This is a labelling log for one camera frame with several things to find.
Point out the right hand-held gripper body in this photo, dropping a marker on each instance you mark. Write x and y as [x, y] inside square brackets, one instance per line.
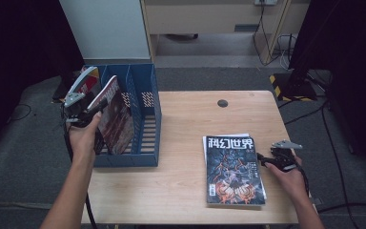
[284, 159]

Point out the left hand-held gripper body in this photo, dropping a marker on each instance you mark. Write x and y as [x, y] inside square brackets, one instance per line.
[77, 111]

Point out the portrait cover magazine red title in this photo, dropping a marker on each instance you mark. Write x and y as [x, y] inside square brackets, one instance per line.
[87, 81]

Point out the dark blue cover magazine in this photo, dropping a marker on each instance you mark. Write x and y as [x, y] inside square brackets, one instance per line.
[235, 171]

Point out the blue plastic file rack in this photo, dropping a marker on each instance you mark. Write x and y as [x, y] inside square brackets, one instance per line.
[143, 127]

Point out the person's right hand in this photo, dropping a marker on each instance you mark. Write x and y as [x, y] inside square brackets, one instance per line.
[289, 181]

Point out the person's left hand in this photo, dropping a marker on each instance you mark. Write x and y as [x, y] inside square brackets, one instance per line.
[82, 140]

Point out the black stand base yellow stripes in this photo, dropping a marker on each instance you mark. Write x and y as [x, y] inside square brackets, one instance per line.
[60, 90]
[294, 87]

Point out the grey tape strip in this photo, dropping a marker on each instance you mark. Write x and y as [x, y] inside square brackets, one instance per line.
[317, 201]

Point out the dark round table grommet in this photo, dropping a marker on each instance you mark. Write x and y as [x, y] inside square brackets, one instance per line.
[222, 103]

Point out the white cabinet panel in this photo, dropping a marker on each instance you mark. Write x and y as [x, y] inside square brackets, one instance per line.
[108, 28]

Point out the white wall socket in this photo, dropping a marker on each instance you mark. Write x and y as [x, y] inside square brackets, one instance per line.
[265, 2]

